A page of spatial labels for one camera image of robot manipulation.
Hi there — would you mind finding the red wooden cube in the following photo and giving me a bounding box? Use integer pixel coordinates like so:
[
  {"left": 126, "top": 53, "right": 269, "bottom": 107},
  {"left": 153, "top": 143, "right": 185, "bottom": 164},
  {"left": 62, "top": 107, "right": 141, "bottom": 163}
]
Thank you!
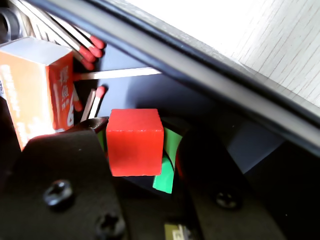
[{"left": 105, "top": 108, "right": 165, "bottom": 178}]

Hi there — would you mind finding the red tipped wooden match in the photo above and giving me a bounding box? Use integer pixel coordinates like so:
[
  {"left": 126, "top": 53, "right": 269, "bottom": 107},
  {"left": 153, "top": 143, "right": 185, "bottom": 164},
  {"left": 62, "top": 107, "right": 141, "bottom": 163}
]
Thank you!
[
  {"left": 14, "top": 0, "right": 97, "bottom": 63},
  {"left": 37, "top": 9, "right": 104, "bottom": 59},
  {"left": 48, "top": 13, "right": 106, "bottom": 50},
  {"left": 72, "top": 86, "right": 83, "bottom": 113},
  {"left": 88, "top": 85, "right": 108, "bottom": 119},
  {"left": 72, "top": 53, "right": 95, "bottom": 72},
  {"left": 80, "top": 88, "right": 97, "bottom": 123},
  {"left": 73, "top": 66, "right": 163, "bottom": 81}
]

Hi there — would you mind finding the black cardboard box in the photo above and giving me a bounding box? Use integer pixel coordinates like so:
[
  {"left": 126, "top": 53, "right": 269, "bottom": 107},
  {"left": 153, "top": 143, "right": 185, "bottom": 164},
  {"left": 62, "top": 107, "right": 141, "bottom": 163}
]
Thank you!
[{"left": 0, "top": 0, "right": 320, "bottom": 240}]

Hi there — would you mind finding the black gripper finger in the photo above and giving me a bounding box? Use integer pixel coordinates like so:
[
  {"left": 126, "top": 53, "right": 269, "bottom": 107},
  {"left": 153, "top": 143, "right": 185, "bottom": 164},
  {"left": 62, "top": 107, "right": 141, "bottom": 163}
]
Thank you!
[
  {"left": 163, "top": 119, "right": 286, "bottom": 240},
  {"left": 0, "top": 116, "right": 131, "bottom": 240}
]

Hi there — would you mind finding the orange matchbox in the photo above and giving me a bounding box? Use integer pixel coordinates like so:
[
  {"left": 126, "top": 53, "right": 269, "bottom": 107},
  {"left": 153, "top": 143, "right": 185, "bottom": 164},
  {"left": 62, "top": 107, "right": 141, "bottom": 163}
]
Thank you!
[{"left": 0, "top": 36, "right": 76, "bottom": 152}]

